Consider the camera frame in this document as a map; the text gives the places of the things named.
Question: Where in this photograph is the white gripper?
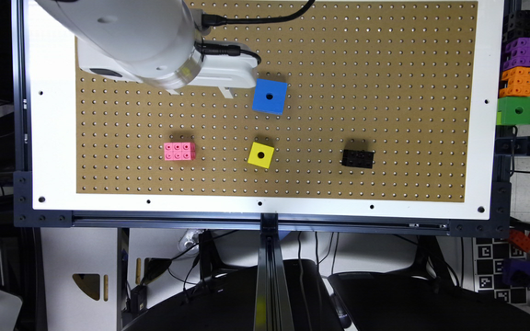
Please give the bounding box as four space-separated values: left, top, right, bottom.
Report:
76 39 257 99

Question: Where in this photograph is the pink block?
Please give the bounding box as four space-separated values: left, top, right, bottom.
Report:
163 142 196 161

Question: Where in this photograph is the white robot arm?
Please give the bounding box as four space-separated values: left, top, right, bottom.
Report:
39 0 259 94

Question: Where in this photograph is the blue cube block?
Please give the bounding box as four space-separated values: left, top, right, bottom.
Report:
252 78 288 115

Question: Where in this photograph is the yellow cube block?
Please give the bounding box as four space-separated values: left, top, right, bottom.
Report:
248 142 275 169

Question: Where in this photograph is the green cube block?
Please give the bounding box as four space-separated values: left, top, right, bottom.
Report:
497 97 530 126

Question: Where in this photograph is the black stacked block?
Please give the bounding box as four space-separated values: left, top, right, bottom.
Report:
502 10 530 43

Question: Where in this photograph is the dark purple block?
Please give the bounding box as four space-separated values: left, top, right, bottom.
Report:
502 259 530 288

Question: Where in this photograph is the brown pegboard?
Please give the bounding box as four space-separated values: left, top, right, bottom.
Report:
75 1 478 202

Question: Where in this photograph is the black chair left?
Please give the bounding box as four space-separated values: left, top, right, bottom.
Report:
125 259 342 331

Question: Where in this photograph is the black chair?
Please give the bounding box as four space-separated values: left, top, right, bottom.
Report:
125 259 342 331
328 272 530 331

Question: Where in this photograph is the black chair right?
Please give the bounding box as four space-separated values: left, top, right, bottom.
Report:
328 272 530 331

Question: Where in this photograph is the fiducial marker board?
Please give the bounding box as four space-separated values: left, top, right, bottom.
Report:
472 238 528 305

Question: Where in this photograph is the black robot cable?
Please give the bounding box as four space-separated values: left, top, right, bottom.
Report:
194 0 317 66

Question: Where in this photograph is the vertical aluminium frame post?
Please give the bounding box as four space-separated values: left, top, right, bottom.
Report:
253 213 294 331

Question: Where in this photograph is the dark aluminium frame rail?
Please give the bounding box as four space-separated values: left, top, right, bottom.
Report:
13 171 512 238

